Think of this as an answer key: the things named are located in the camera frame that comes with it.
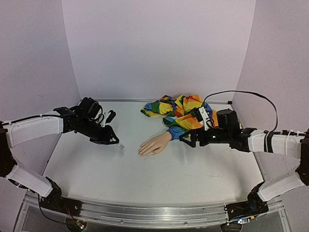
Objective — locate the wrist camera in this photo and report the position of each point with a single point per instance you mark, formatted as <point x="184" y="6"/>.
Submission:
<point x="107" y="117"/>
<point x="203" y="118"/>

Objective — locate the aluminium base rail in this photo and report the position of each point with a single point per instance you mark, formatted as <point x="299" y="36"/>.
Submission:
<point x="95" y="216"/>

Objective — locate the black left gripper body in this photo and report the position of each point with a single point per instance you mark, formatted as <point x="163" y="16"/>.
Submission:
<point x="89" y="128"/>

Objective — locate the mannequin hand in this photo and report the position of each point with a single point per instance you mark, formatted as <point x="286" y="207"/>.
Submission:
<point x="155" y="145"/>

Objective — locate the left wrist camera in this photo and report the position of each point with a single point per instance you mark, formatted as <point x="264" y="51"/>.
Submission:
<point x="107" y="117"/>

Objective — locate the colourful rainbow jacket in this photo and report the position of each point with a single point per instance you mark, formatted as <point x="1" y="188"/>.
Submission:
<point x="180" y="114"/>

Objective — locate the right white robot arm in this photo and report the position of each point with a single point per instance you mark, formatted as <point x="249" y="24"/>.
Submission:
<point x="285" y="142"/>

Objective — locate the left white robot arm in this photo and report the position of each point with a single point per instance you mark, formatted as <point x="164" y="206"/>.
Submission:
<point x="13" y="133"/>

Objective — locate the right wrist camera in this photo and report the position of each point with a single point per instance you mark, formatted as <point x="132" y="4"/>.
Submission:
<point x="203" y="118"/>

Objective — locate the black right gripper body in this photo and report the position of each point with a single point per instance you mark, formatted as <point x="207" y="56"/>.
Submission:
<point x="196" y="138"/>

